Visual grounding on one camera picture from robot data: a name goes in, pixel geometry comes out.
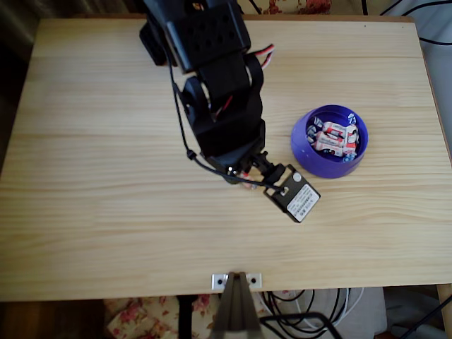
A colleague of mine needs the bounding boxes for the white red candy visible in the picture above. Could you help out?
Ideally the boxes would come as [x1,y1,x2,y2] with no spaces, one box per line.
[344,112,360,153]
[319,146,356,163]
[312,117,347,139]
[242,172,258,192]
[306,126,346,150]

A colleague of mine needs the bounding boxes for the purple plastic bowl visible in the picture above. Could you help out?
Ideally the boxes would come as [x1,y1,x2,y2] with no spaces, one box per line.
[290,103,370,179]

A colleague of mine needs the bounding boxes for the floral cloth behind table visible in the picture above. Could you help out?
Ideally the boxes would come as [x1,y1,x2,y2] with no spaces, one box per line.
[239,0,333,16]

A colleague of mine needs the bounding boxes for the floral cloth under table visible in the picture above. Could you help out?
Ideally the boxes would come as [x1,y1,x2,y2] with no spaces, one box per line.
[104,295,271,339]

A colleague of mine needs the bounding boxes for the wooden table leg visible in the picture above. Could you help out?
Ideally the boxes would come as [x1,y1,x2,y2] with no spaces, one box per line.
[436,283,452,339]

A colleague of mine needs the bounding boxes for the red white servo wires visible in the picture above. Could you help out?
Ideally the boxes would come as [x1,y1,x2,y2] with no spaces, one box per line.
[252,43,276,71]

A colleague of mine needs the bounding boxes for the silver metal bracket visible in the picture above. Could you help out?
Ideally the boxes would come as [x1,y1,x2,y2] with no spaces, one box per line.
[210,272,263,291]

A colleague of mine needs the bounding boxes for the black looped cable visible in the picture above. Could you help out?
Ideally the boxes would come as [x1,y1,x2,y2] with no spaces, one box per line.
[263,288,351,333]

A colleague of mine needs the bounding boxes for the beige camera stand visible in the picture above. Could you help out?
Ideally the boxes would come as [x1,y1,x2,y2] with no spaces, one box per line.
[208,270,264,339]

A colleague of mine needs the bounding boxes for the black post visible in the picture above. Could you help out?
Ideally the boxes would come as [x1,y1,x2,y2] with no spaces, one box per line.
[177,295,194,339]

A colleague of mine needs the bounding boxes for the white cable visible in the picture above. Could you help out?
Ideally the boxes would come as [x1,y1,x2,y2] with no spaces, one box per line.
[259,287,365,330]

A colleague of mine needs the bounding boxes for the black cable beside table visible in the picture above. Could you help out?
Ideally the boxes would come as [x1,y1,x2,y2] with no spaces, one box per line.
[417,34,452,46]

